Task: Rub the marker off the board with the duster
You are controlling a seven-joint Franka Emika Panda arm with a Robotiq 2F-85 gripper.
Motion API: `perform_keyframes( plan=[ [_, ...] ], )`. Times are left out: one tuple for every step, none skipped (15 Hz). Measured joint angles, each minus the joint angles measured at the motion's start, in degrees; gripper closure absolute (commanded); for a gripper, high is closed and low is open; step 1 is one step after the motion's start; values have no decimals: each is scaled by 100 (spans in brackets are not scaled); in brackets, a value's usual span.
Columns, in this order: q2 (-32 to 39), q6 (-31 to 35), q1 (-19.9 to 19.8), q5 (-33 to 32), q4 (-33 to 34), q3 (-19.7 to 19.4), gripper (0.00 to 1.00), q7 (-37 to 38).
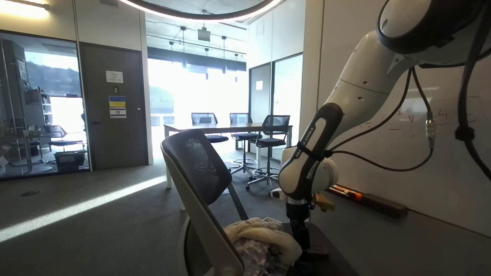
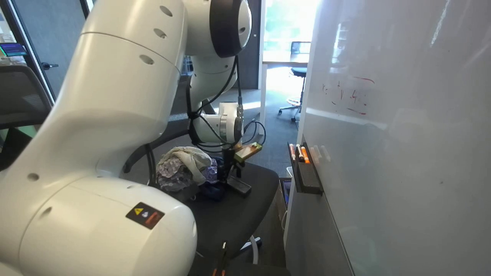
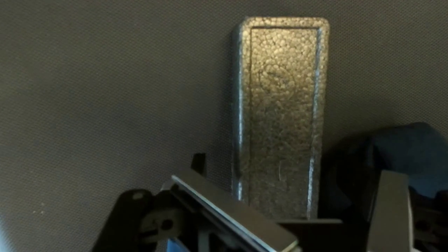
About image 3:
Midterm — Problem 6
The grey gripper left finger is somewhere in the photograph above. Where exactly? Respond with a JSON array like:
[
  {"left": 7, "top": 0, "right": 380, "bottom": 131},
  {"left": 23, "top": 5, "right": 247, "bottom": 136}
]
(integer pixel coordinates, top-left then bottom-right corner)
[{"left": 168, "top": 168, "right": 300, "bottom": 252}]

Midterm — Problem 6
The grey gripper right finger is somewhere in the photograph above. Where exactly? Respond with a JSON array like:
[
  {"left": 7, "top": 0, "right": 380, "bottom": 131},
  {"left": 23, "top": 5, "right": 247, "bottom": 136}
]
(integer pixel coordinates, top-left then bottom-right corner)
[{"left": 366, "top": 170, "right": 415, "bottom": 252}]

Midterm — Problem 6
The grey felt board duster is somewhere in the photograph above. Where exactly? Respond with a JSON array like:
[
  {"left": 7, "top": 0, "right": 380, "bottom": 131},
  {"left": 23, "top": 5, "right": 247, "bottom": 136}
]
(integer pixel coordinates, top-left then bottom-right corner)
[{"left": 230, "top": 16, "right": 331, "bottom": 222}]

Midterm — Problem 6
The dark blue cloth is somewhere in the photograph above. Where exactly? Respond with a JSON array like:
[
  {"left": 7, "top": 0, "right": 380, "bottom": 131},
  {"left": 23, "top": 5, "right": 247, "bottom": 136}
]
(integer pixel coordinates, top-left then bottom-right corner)
[{"left": 370, "top": 122, "right": 448, "bottom": 201}]

